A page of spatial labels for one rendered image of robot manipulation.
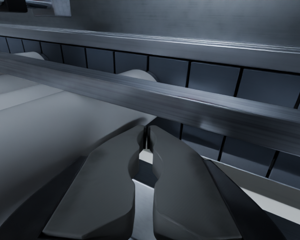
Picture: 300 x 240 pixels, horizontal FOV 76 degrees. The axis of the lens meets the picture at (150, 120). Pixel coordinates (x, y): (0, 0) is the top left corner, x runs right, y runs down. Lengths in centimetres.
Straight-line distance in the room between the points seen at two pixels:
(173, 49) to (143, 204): 20
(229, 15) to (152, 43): 7
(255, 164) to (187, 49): 11
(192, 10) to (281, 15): 7
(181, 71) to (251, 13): 8
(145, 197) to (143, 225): 6
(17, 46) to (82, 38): 13
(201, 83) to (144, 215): 20
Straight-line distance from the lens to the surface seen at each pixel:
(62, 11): 23
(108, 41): 20
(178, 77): 17
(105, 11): 27
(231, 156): 18
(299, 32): 20
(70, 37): 24
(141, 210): 29
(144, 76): 16
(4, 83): 21
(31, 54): 28
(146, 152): 17
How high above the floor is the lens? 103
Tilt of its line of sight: 51 degrees down
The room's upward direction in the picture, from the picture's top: 127 degrees counter-clockwise
